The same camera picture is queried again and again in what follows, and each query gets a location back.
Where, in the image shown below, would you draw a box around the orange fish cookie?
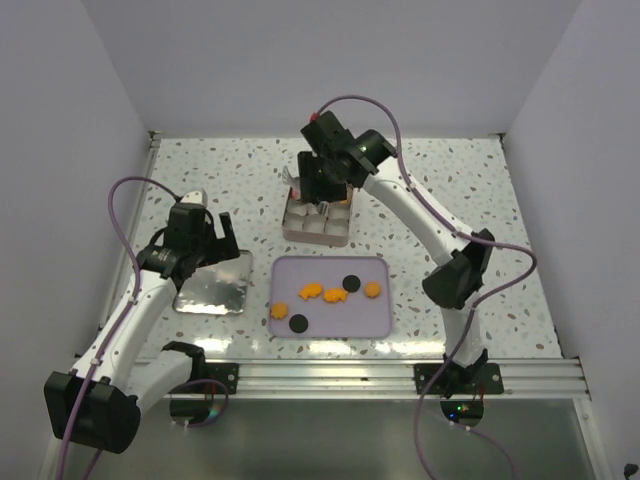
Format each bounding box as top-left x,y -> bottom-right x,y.
323,288 -> 349,304
298,283 -> 324,301

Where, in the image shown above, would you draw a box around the black sandwich cookie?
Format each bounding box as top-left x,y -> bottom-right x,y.
288,314 -> 309,334
342,275 -> 361,293

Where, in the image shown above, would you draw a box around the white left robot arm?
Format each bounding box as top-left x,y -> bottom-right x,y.
44,202 -> 240,454

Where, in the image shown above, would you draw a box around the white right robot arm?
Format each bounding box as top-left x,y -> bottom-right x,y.
298,111 -> 494,398

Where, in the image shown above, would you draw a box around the silver tin lid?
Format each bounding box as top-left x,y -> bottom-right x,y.
173,250 -> 253,316

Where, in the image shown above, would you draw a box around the pink cookie tin box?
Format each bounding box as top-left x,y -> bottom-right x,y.
281,187 -> 353,247

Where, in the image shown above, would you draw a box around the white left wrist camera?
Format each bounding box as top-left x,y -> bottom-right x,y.
180,188 -> 208,207

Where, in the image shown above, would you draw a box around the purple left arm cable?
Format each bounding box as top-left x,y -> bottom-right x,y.
57,177 -> 186,480

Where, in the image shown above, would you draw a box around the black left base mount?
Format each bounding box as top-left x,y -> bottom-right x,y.
192,363 -> 240,396

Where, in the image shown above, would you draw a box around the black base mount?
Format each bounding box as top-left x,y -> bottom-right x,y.
413,363 -> 505,398
192,363 -> 240,396

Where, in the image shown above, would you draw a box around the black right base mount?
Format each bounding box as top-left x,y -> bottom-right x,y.
413,363 -> 505,398

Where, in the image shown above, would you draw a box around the aluminium front rail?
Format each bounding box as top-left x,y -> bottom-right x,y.
228,359 -> 590,401

